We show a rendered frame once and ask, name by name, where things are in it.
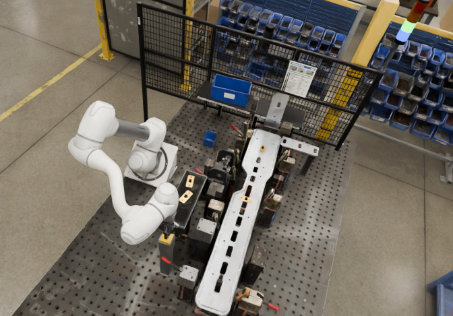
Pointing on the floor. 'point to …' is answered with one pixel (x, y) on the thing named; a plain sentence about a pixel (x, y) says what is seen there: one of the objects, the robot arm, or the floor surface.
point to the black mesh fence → (230, 69)
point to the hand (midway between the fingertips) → (166, 234)
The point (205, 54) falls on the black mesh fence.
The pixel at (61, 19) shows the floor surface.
